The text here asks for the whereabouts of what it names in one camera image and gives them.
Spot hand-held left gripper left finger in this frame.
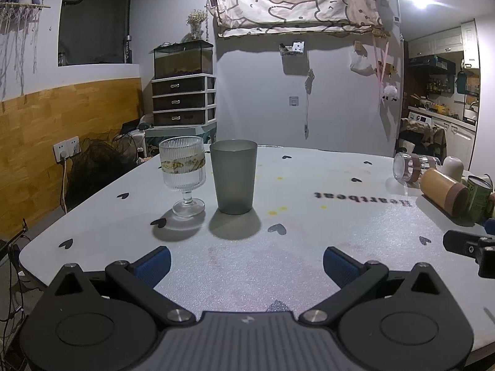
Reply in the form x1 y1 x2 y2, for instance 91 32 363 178
39 246 197 324

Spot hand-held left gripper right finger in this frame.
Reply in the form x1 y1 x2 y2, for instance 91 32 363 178
299 246 456 324

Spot brown bamboo cup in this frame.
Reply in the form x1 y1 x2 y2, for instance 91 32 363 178
420 168 471 217

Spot clear glass brown bands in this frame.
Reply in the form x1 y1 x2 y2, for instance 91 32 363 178
392 152 442 185

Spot small white cup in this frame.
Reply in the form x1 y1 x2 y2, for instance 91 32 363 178
442 156 465 183

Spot grey frosted cup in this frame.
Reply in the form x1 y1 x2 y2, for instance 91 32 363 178
209 139 258 215

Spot green tin can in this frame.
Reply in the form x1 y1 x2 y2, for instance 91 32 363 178
466 174 495 224

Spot white heart-print table cover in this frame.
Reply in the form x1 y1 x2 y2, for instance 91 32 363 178
17 145 495 366

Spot ribbed glass goblet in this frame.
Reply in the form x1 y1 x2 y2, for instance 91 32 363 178
159 135 206 217

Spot black mesh pile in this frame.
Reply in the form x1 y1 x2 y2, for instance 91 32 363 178
65 131 142 210

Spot white washing machine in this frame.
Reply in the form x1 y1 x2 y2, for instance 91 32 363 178
407 110 433 125

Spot white drawer unit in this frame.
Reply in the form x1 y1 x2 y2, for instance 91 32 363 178
151 74 217 126

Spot white kitchen cabinets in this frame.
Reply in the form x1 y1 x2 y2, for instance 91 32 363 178
407 20 481 69

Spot pink sticks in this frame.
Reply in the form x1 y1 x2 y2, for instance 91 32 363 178
373 39 390 87

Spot white hanging bag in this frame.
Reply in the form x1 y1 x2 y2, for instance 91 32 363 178
350 49 375 74

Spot glass fish tank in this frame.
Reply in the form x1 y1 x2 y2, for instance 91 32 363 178
153 39 214 79

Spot dried flowers in vase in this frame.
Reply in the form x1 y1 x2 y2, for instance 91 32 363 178
186 9 208 41

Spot black window blind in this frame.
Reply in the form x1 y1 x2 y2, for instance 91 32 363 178
58 0 134 66

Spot printed blanket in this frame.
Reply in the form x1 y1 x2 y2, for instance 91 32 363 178
208 0 389 38

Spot white power cable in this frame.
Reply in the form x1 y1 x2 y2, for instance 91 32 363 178
59 158 69 215

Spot hanging cord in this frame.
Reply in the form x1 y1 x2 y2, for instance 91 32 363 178
304 69 315 140

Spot macrame wall hanging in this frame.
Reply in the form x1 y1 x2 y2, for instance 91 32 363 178
0 2 52 102

